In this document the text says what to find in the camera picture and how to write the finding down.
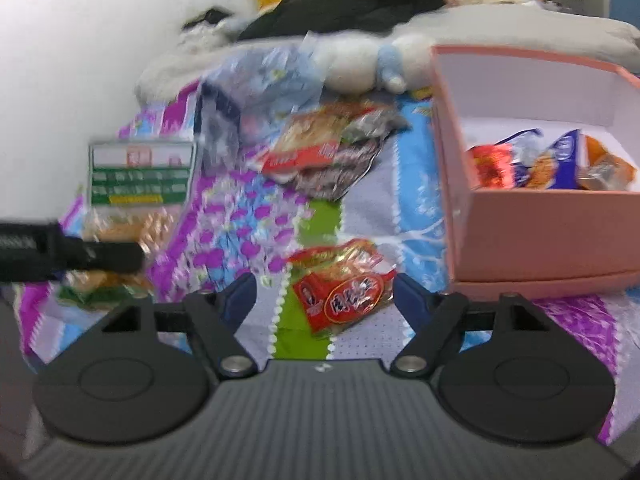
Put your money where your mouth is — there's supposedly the orange snack packet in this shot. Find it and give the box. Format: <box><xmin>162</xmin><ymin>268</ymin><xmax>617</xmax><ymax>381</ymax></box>
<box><xmin>579</xmin><ymin>135</ymin><xmax>639</xmax><ymax>192</ymax></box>

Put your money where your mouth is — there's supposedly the green label snack bag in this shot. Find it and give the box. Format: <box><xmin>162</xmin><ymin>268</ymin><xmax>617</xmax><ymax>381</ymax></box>
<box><xmin>56</xmin><ymin>139</ymin><xmax>197</xmax><ymax>312</ymax></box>

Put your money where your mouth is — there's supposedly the blue and white snack packet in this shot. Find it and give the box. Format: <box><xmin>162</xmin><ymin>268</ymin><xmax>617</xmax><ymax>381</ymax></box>
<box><xmin>499</xmin><ymin>128</ymin><xmax>545</xmax><ymax>189</ymax></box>

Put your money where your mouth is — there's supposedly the pink cardboard box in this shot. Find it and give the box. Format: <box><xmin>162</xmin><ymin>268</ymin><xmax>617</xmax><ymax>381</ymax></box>
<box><xmin>430</xmin><ymin>44</ymin><xmax>640</xmax><ymax>302</ymax></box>

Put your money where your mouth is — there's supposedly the shiny red snack packet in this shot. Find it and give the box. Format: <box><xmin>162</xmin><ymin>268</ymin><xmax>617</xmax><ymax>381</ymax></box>
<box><xmin>466</xmin><ymin>143</ymin><xmax>517</xmax><ymax>191</ymax></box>

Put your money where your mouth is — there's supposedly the floral printed bed sheet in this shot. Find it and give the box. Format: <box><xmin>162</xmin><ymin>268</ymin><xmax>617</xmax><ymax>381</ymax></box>
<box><xmin>14</xmin><ymin>80</ymin><xmax>640</xmax><ymax>447</ymax></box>

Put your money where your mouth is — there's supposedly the black jacket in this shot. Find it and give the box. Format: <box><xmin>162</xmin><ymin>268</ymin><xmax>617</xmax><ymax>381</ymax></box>
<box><xmin>237</xmin><ymin>0</ymin><xmax>447</xmax><ymax>42</ymax></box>

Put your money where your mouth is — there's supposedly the pile of clothes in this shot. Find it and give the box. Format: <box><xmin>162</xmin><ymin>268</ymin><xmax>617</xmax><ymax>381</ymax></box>
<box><xmin>181</xmin><ymin>4</ymin><xmax>243</xmax><ymax>37</ymax></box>

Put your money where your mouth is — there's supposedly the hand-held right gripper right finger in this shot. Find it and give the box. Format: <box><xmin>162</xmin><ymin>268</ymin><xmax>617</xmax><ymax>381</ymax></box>
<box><xmin>391</xmin><ymin>274</ymin><xmax>553</xmax><ymax>378</ymax></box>

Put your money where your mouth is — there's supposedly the grey duvet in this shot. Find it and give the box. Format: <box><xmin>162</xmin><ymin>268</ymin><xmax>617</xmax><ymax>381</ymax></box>
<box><xmin>135</xmin><ymin>2</ymin><xmax>640</xmax><ymax>102</ymax></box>

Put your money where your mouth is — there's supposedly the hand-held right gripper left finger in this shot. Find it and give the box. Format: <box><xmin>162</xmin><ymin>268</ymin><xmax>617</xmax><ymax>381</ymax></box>
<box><xmin>102</xmin><ymin>272</ymin><xmax>258</xmax><ymax>378</ymax></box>

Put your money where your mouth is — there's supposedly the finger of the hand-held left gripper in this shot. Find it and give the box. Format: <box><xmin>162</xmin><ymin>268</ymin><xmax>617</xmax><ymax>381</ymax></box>
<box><xmin>60</xmin><ymin>238</ymin><xmax>146</xmax><ymax>276</ymax></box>

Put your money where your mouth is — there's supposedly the white and blue plush toy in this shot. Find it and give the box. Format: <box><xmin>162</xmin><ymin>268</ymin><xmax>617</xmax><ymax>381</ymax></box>
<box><xmin>309</xmin><ymin>34</ymin><xmax>437</xmax><ymax>95</ymax></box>

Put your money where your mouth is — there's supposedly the red white-lettered snack packet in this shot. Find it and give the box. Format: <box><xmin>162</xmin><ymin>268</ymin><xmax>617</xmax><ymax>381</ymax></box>
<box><xmin>286</xmin><ymin>238</ymin><xmax>399</xmax><ymax>337</ymax></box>

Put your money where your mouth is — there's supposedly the blue noodle-print snack packet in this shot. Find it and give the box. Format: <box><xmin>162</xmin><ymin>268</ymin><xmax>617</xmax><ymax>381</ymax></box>
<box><xmin>525</xmin><ymin>129</ymin><xmax>585</xmax><ymax>191</ymax></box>

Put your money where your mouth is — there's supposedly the grey silver snack packet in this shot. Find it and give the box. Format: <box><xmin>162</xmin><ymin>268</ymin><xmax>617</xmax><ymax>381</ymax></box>
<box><xmin>289</xmin><ymin>104</ymin><xmax>412</xmax><ymax>202</ymax></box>

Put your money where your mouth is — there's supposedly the clear bluish plastic bag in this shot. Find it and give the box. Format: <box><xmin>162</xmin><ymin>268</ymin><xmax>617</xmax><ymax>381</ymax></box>
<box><xmin>194</xmin><ymin>44</ymin><xmax>323</xmax><ymax>173</ymax></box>

